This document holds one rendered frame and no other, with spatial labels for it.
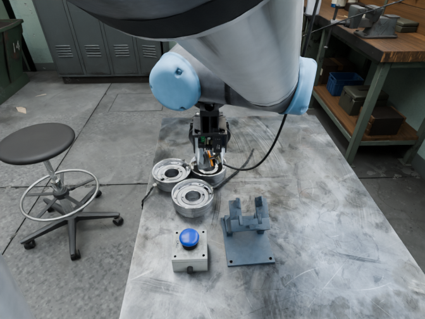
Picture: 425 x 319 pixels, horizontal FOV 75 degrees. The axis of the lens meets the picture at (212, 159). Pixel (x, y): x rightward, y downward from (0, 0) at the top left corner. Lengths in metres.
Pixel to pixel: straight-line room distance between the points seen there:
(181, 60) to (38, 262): 1.56
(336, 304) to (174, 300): 0.30
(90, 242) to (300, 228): 1.32
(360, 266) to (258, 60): 0.58
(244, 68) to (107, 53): 3.40
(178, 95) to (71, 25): 3.23
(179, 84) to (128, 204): 1.56
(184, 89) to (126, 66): 3.17
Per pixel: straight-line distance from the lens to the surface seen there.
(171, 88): 0.39
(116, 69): 3.59
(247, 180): 0.79
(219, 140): 0.57
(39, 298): 1.68
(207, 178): 0.74
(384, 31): 2.22
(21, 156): 1.43
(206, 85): 0.39
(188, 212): 0.67
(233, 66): 0.16
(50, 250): 1.83
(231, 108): 1.41
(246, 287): 0.60
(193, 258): 0.57
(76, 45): 3.64
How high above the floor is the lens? 1.33
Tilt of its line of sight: 38 degrees down
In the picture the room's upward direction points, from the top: straight up
